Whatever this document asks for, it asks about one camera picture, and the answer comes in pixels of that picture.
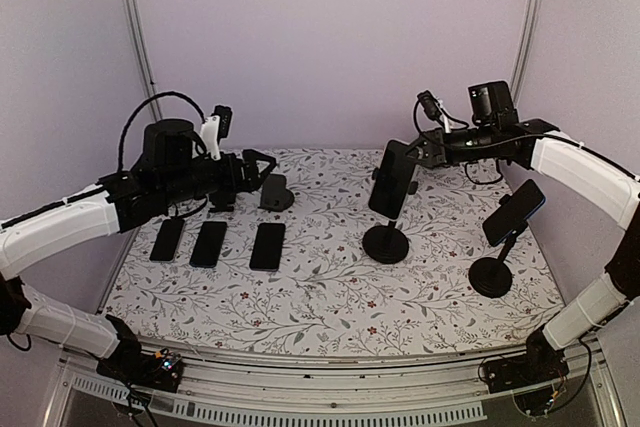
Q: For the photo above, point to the floral patterned table mat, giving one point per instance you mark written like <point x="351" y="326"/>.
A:
<point x="328" y="298"/>

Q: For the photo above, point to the black folding phone stand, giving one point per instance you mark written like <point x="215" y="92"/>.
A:
<point x="222" y="201"/>

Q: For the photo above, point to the front aluminium rail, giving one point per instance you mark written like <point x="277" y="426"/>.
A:
<point x="233" y="388"/>

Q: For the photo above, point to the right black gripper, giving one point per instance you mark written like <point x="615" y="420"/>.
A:
<point x="437" y="151"/>

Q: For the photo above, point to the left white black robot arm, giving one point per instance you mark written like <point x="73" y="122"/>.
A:
<point x="42" y="233"/>

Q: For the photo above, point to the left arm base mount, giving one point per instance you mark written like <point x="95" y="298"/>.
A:
<point x="129" y="365"/>

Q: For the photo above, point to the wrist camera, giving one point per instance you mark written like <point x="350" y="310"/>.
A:
<point x="433" y="110"/>
<point x="215" y="128"/>

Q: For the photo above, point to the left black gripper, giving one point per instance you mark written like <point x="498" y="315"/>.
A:
<point x="251" y="181"/>

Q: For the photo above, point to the black phone silver edge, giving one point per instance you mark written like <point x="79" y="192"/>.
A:
<point x="167" y="240"/>

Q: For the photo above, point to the right aluminium frame post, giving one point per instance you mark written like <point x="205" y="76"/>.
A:
<point x="531" y="14"/>

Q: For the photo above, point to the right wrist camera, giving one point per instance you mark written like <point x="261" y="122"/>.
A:
<point x="433" y="110"/>

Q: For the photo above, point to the left aluminium frame post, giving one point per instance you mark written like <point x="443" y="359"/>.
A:
<point x="140" y="52"/>

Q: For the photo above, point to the black round base phone stand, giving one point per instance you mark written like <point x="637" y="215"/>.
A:
<point x="275" y="196"/>

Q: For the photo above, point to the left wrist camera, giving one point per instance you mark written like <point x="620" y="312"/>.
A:
<point x="215" y="128"/>

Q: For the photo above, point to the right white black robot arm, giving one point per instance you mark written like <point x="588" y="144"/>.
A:
<point x="541" y="147"/>

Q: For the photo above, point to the aluminium frame post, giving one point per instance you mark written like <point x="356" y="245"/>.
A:
<point x="531" y="14"/>
<point x="140" y="52"/>

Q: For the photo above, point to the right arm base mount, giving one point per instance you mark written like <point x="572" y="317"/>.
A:
<point x="536" y="365"/>

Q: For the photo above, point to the black tall round-base stand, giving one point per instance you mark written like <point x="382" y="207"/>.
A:
<point x="490" y="276"/>

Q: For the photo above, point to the black phone blue edge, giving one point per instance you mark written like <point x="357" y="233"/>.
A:
<point x="208" y="245"/>

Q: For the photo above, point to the black blue phone on tall stand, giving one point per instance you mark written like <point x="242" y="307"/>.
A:
<point x="513" y="212"/>

